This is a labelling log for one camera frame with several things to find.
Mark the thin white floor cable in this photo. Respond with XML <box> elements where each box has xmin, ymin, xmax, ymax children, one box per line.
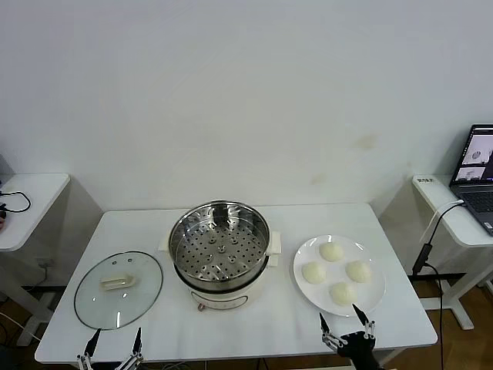
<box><xmin>0</xmin><ymin>311</ymin><xmax>42</xmax><ymax>342</ymax></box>

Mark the stainless steel steamer basket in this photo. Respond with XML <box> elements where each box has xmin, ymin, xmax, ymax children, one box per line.
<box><xmin>168</xmin><ymin>199</ymin><xmax>270</xmax><ymax>294</ymax></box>

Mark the black looped cable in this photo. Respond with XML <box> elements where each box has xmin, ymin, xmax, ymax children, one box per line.
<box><xmin>0</xmin><ymin>190</ymin><xmax>31</xmax><ymax>214</ymax></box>

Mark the glass lid with cream handle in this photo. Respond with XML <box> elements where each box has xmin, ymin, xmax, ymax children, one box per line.
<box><xmin>74</xmin><ymin>251</ymin><xmax>165</xmax><ymax>331</ymax></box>

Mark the cream electric cooker base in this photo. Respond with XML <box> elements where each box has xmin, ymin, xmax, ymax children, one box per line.
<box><xmin>159</xmin><ymin>230</ymin><xmax>283</xmax><ymax>311</ymax></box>

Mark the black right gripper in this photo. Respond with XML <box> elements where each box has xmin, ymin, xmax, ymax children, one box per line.
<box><xmin>318</xmin><ymin>303</ymin><xmax>381</xmax><ymax>370</ymax></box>

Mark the white side table with label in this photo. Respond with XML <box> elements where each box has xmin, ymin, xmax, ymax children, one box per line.
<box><xmin>411</xmin><ymin>173</ymin><xmax>493</xmax><ymax>331</ymax></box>

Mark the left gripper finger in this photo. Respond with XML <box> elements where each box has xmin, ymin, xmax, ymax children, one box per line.
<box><xmin>75</xmin><ymin>328</ymin><xmax>102</xmax><ymax>370</ymax></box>
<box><xmin>119</xmin><ymin>327</ymin><xmax>144</xmax><ymax>370</ymax></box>

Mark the white steamed baozi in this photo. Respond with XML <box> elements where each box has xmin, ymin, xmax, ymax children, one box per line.
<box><xmin>319</xmin><ymin>242</ymin><xmax>344</xmax><ymax>263</ymax></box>
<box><xmin>301</xmin><ymin>261</ymin><xmax>327</xmax><ymax>285</ymax></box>
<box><xmin>344</xmin><ymin>260</ymin><xmax>374</xmax><ymax>284</ymax></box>
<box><xmin>330</xmin><ymin>281</ymin><xmax>358</xmax><ymax>308</ymax></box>

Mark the grey laptop with dark screen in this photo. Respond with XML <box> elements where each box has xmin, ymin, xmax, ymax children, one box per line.
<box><xmin>448</xmin><ymin>123</ymin><xmax>493</xmax><ymax>237</ymax></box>

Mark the white flat cable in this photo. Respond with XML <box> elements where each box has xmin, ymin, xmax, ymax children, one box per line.
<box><xmin>421</xmin><ymin>199</ymin><xmax>465</xmax><ymax>242</ymax></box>

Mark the white round plate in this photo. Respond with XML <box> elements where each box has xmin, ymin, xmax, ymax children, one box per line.
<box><xmin>293</xmin><ymin>235</ymin><xmax>387</xmax><ymax>318</ymax></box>

